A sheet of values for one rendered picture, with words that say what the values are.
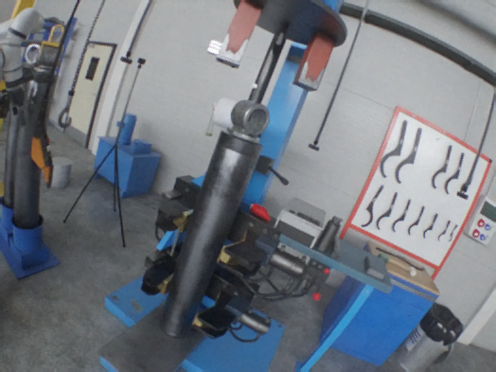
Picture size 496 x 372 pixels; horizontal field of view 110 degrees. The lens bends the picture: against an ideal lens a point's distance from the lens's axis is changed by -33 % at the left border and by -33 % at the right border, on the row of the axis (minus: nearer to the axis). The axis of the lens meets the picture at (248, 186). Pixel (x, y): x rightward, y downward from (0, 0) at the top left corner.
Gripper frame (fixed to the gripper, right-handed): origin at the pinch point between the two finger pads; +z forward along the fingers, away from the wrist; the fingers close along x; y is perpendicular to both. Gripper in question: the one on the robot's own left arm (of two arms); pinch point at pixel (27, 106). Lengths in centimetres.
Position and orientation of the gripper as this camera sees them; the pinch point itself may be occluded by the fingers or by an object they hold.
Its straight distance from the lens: 152.8
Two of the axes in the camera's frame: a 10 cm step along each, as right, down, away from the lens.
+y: 3.6, -9.0, -2.5
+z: 8.6, 2.1, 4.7
